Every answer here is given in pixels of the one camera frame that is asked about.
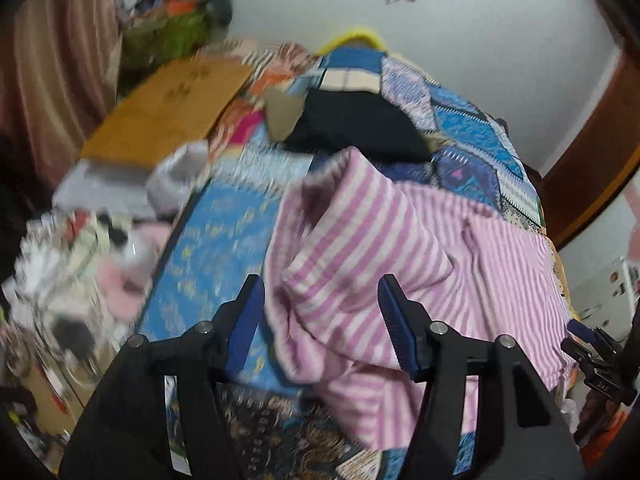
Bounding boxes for brown wooden cabinet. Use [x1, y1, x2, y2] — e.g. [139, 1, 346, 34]
[542, 0, 640, 251]

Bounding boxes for pink striped pants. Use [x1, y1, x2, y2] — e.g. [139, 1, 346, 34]
[262, 146, 576, 451]

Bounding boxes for wooden lap desk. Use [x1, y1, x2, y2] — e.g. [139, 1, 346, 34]
[80, 55, 256, 168]

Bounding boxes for black folded clothes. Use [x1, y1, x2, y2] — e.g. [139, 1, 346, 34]
[285, 87, 431, 161]

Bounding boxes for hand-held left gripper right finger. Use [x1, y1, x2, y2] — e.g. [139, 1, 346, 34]
[377, 274, 587, 480]

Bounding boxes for pink white plush toy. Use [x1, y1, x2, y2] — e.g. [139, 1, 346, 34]
[95, 220, 171, 321]

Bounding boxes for white cloth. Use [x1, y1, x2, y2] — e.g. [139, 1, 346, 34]
[147, 140, 211, 216]

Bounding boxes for tan cloth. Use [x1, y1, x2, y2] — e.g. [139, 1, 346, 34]
[264, 89, 304, 141]

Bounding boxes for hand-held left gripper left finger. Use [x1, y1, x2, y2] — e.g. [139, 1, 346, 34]
[57, 274, 266, 480]

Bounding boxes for blue patchwork blanket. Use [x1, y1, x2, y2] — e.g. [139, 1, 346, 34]
[135, 45, 571, 480]

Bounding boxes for mixed clutter pile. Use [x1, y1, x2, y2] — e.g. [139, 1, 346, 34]
[0, 210, 151, 461]

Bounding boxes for green fabric bag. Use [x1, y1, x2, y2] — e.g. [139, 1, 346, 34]
[122, 10, 213, 68]

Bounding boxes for striped brown curtain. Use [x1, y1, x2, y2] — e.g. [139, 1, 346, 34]
[0, 0, 131, 181]

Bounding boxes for orange striped bedsheet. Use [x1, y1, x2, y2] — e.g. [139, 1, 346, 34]
[210, 40, 321, 156]

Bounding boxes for orange garment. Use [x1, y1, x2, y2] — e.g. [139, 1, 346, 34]
[575, 390, 632, 467]

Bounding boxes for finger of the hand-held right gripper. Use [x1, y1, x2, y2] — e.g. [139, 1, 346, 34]
[561, 319, 627, 365]

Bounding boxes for yellow foam tube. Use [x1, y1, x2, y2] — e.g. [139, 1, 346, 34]
[320, 25, 388, 56]

